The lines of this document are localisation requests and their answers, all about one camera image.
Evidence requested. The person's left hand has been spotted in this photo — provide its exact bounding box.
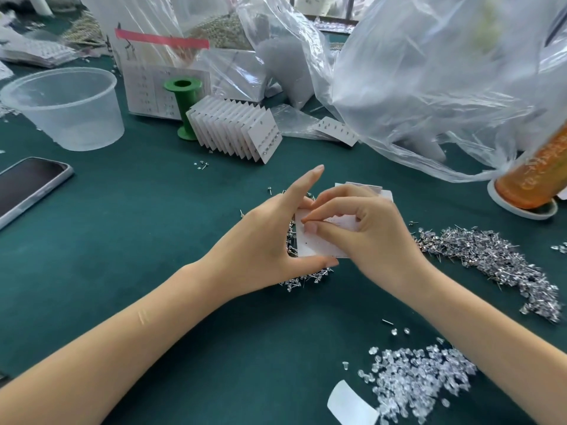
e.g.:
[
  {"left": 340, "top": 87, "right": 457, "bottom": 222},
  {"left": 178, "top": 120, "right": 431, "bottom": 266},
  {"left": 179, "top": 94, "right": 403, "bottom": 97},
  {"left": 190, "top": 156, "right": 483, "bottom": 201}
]
[{"left": 200, "top": 165, "right": 339, "bottom": 302}]

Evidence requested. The person's right hand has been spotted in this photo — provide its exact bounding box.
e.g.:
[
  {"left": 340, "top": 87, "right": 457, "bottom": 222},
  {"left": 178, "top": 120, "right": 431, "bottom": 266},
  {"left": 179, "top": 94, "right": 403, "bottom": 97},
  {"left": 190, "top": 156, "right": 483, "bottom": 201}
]
[{"left": 301, "top": 185, "right": 433, "bottom": 298}]

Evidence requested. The white earring card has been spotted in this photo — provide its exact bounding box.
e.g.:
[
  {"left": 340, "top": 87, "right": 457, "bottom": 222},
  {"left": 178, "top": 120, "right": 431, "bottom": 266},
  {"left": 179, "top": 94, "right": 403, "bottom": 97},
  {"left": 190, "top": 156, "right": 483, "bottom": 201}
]
[{"left": 294, "top": 182, "right": 394, "bottom": 260}]

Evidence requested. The person's left forearm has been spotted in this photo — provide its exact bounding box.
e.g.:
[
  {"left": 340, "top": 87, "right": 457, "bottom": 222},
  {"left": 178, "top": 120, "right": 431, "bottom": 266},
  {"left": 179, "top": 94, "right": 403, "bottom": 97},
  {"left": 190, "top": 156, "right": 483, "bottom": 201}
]
[{"left": 0, "top": 260, "right": 235, "bottom": 425}]

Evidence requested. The person's right forearm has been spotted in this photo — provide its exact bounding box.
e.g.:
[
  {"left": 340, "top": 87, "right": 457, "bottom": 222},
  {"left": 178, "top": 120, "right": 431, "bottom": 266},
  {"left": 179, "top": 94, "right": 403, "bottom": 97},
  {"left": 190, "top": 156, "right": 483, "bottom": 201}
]
[{"left": 396, "top": 261, "right": 567, "bottom": 425}]

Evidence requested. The small pile of silver ear studs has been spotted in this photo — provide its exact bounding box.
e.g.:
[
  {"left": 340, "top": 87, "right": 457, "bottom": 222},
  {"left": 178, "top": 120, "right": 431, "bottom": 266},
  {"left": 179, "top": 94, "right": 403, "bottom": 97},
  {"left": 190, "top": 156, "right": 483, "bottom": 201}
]
[{"left": 279, "top": 217, "right": 336, "bottom": 293}]

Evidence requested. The white card with studs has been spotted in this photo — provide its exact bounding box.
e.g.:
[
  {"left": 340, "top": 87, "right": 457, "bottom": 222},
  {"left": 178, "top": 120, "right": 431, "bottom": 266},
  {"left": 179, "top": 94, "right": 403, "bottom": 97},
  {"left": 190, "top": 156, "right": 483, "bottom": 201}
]
[{"left": 310, "top": 117, "right": 360, "bottom": 148}]

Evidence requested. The flat small clear bag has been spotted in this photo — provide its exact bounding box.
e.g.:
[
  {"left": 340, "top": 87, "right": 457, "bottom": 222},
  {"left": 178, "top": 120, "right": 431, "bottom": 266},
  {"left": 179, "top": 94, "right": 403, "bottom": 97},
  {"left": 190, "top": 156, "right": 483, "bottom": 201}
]
[{"left": 269, "top": 103, "right": 330, "bottom": 140}]

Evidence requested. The row of white earring cards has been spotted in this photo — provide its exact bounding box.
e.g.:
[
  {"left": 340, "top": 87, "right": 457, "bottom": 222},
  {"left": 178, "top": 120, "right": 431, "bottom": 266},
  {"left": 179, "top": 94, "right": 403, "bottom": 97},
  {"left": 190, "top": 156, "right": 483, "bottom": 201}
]
[{"left": 185, "top": 95, "right": 284, "bottom": 165}]

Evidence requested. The white paper slip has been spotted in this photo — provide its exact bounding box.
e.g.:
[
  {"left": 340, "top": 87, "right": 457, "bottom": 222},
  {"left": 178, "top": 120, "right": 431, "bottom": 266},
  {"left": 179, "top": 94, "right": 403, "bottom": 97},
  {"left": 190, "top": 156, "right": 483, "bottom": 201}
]
[{"left": 327, "top": 380, "right": 381, "bottom": 425}]

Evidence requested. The pile of clear earring backs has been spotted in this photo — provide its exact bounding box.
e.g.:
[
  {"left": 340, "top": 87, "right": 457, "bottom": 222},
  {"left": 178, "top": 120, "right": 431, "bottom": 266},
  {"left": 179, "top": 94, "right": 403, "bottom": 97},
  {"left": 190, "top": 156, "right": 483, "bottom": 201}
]
[{"left": 341, "top": 335, "right": 480, "bottom": 425}]

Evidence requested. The long pile of silver ear studs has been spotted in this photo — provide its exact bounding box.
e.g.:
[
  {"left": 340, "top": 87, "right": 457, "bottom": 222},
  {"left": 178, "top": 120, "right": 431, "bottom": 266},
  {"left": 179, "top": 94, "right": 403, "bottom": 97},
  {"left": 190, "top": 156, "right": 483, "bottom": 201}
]
[{"left": 413, "top": 225, "right": 564, "bottom": 324}]

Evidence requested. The white round lid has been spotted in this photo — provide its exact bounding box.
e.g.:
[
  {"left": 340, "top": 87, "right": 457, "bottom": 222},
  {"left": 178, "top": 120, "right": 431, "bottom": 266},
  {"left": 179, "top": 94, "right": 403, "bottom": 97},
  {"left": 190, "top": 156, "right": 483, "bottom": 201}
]
[{"left": 487, "top": 178, "right": 559, "bottom": 222}]

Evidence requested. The clear bag of white pieces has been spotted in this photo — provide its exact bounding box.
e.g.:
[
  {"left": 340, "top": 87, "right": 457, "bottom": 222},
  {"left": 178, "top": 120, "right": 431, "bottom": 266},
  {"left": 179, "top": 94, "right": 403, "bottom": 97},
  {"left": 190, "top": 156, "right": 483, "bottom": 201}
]
[{"left": 236, "top": 0, "right": 338, "bottom": 112}]

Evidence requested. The large crumpled clear plastic bag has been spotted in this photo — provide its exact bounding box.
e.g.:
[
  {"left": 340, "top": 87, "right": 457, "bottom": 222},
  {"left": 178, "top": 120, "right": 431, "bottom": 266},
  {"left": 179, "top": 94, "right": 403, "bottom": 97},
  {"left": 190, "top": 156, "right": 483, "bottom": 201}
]
[{"left": 330, "top": 0, "right": 567, "bottom": 184}]

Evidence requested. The green plastic spool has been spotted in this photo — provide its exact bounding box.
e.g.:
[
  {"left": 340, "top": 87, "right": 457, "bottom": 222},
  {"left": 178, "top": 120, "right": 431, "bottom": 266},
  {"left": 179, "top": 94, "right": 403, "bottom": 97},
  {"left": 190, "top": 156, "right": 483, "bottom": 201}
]
[{"left": 163, "top": 78, "right": 204, "bottom": 141}]

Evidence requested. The orange bottle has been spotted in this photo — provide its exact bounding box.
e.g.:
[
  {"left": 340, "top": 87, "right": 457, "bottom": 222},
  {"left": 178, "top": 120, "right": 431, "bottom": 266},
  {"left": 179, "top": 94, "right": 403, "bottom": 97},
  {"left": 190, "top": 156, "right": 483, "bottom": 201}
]
[{"left": 495, "top": 123, "right": 567, "bottom": 210}]

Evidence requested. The white printed label sheet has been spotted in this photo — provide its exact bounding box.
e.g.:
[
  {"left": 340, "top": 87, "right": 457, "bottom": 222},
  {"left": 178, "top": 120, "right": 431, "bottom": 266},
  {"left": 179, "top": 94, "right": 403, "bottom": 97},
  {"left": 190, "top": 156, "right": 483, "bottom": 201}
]
[{"left": 120, "top": 62, "right": 211, "bottom": 121}]

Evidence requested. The bag of pearl beads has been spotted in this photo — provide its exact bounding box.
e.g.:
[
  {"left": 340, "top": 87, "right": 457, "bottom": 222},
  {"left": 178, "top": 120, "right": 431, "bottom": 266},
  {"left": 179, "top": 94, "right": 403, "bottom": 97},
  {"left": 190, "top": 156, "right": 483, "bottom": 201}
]
[{"left": 170, "top": 0, "right": 258, "bottom": 52}]

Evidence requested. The plastic bag with red tape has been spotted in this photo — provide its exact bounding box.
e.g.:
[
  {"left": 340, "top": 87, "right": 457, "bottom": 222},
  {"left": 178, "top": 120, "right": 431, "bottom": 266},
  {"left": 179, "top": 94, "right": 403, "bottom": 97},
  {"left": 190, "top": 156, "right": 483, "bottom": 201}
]
[{"left": 79, "top": 0, "right": 212, "bottom": 121}]

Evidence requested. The clear plastic bowl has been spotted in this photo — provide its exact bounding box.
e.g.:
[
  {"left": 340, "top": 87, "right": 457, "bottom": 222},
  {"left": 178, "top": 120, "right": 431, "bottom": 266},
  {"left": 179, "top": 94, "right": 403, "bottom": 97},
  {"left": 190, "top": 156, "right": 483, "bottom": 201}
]
[{"left": 0, "top": 67, "right": 126, "bottom": 152}]

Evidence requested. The smartphone with grey case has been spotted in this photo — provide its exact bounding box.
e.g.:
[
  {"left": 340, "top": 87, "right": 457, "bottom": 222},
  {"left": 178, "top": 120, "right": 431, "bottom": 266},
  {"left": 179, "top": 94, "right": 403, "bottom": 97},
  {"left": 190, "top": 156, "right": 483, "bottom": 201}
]
[{"left": 0, "top": 156, "right": 75, "bottom": 231}]

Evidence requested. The stack of white cards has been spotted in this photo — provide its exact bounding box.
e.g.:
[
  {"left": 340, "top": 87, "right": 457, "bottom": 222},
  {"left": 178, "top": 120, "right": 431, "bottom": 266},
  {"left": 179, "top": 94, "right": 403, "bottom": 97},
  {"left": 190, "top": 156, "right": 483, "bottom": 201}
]
[{"left": 0, "top": 36, "right": 81, "bottom": 69}]

